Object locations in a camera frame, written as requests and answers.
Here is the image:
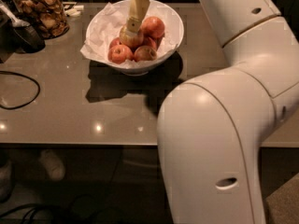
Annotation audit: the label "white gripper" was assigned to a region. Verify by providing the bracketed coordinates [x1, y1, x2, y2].
[121, 0, 150, 38]

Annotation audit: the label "red apple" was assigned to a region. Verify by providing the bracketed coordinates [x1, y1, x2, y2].
[107, 45, 134, 64]
[143, 36, 157, 49]
[141, 16, 165, 39]

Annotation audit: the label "green-red top apple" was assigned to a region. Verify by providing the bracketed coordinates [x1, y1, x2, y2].
[119, 25, 144, 49]

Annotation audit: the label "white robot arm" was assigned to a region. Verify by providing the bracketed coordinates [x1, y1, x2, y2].
[157, 0, 299, 224]

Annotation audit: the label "white ceramic bowl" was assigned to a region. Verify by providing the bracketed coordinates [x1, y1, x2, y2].
[85, 0, 185, 77]

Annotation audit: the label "red apple hidden left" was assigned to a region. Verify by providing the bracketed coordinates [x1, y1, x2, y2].
[109, 37, 121, 48]

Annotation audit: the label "yellow-red apple front right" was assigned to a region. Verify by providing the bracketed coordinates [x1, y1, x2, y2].
[134, 46, 157, 62]

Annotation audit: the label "white crumpled paper liner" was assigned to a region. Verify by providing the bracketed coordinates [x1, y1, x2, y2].
[79, 2, 180, 67]

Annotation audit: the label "small white items behind jar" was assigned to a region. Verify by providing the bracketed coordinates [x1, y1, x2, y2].
[64, 4, 84, 17]

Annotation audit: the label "glass jar of dried chips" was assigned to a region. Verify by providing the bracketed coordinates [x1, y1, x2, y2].
[13, 0, 69, 39]

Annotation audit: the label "black round appliance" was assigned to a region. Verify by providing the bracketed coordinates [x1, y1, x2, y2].
[13, 25, 45, 53]

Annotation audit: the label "white plastic scoop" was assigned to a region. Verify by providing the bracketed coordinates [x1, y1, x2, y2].
[0, 2, 30, 27]

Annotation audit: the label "white shoe right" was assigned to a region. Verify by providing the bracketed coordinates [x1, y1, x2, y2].
[39, 149, 65, 181]

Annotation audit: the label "black cable on table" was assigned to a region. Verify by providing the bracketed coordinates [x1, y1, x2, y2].
[0, 70, 42, 111]

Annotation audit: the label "black floor cables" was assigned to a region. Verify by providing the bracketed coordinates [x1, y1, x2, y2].
[0, 147, 125, 224]

